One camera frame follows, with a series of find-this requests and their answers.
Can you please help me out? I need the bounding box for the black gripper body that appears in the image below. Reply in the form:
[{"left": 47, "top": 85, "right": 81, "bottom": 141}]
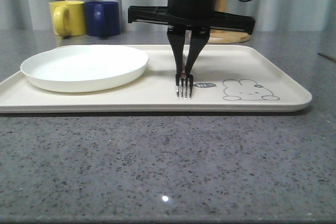
[{"left": 128, "top": 0, "right": 255, "bottom": 35}]

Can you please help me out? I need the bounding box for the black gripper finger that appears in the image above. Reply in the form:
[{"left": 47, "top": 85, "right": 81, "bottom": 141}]
[
  {"left": 185, "top": 27, "right": 210, "bottom": 72},
  {"left": 167, "top": 25, "right": 185, "bottom": 74}
]

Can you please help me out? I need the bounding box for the silver metal fork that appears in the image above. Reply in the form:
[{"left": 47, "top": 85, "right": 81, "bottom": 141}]
[{"left": 175, "top": 54, "right": 193, "bottom": 99}]

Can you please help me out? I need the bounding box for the white round plate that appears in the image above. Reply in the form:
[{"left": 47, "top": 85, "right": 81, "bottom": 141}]
[{"left": 20, "top": 45, "right": 149, "bottom": 93}]

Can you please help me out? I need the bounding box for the silver metal chopstick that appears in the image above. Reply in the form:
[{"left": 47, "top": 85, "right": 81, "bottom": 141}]
[{"left": 318, "top": 52, "right": 336, "bottom": 63}]

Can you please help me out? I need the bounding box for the wooden mug tree stand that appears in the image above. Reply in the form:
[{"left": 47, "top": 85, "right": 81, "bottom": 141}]
[{"left": 208, "top": 0, "right": 250, "bottom": 44}]

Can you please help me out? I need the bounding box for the cream rabbit serving tray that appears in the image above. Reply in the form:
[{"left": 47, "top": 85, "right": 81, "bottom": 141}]
[{"left": 1, "top": 45, "right": 312, "bottom": 113}]

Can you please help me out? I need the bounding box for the dark blue mug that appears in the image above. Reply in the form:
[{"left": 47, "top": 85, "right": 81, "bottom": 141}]
[{"left": 83, "top": 1, "right": 121, "bottom": 37}]

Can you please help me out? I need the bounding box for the yellow mug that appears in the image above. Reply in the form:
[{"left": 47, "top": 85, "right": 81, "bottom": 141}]
[{"left": 49, "top": 1, "right": 86, "bottom": 37}]

